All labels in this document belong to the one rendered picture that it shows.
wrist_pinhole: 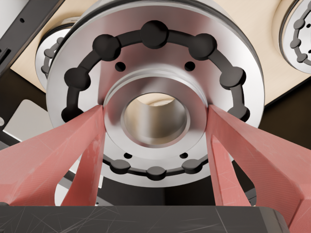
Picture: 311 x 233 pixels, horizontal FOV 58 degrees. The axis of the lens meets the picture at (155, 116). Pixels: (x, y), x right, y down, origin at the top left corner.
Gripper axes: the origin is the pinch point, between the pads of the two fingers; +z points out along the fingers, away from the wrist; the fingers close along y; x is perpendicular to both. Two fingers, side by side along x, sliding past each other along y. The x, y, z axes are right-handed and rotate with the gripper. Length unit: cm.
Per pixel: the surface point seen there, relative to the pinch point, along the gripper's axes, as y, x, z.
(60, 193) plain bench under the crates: 23, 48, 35
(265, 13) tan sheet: -11.7, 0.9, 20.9
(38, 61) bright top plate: 12.2, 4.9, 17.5
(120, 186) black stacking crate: 4.6, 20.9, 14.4
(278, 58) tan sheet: -14.5, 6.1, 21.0
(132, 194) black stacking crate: 3.0, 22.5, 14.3
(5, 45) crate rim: 11.3, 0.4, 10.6
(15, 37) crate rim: 10.3, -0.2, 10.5
